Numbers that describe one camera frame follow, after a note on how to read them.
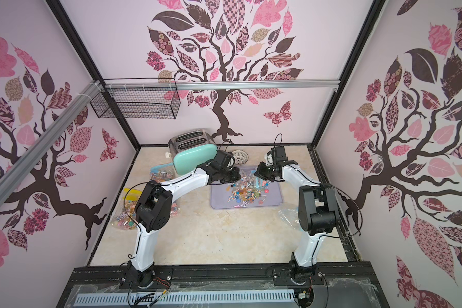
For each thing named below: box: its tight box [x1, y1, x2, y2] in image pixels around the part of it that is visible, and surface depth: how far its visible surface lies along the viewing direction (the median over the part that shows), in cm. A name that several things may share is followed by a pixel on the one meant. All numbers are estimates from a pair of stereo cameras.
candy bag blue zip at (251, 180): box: [240, 169, 263, 189], surface depth 97 cm
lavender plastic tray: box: [243, 180, 283, 210], surface depth 97 cm
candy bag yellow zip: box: [111, 187, 143, 231], surface depth 90 cm
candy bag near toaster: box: [149, 162, 177, 183], surface depth 106 cm
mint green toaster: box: [168, 129, 219, 176], surface depth 98 cm
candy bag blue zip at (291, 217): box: [277, 207, 303, 231], surface depth 88 cm
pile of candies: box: [227, 175, 269, 208], surface depth 97 cm
